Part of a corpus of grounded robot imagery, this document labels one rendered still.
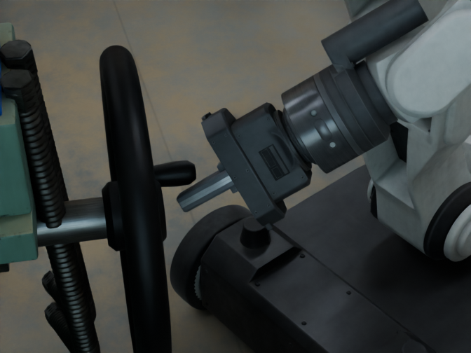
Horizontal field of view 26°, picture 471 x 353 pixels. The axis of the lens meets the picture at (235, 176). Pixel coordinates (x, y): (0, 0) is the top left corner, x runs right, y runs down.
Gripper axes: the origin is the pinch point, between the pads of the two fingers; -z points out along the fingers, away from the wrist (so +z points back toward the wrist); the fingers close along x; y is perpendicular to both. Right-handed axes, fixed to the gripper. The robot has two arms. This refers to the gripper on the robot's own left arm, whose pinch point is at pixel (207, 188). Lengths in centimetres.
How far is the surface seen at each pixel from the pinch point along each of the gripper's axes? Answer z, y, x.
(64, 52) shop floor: -50, -149, 28
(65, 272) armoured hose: -11.5, 13.2, 1.5
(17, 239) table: -8.9, 23.9, 6.9
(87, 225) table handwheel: -6.6, 15.5, 4.3
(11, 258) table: -10.4, 23.2, 5.8
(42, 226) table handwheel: -9.7, 16.5, 6.2
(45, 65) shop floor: -54, -144, 27
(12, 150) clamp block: -4.7, 25.3, 12.8
